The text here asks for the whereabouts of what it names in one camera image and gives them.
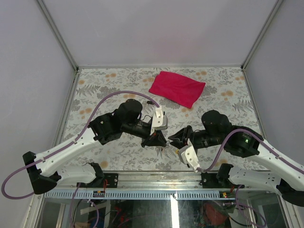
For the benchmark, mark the bunch of tagged keys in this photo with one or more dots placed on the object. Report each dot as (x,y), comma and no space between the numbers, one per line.
(160,148)

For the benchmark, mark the magenta cloth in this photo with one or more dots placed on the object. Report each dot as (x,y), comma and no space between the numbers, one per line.
(177,88)

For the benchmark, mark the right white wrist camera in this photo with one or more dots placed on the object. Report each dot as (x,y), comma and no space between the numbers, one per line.
(188,156)

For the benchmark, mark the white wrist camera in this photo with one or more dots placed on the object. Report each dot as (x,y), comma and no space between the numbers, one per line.
(188,156)
(159,120)

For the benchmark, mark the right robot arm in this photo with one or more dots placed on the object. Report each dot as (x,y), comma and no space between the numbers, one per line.
(284,176)

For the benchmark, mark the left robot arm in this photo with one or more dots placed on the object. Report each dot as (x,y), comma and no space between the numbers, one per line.
(50,169)

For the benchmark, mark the white slotted cable duct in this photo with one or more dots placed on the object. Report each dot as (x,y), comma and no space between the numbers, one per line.
(134,194)

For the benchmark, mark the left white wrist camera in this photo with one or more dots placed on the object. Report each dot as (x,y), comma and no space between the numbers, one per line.
(159,120)

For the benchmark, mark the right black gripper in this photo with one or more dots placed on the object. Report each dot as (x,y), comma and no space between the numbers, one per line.
(180,138)

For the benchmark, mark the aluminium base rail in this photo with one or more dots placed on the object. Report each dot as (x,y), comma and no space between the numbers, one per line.
(132,180)

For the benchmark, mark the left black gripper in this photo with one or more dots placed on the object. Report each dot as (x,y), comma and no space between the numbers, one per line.
(157,138)

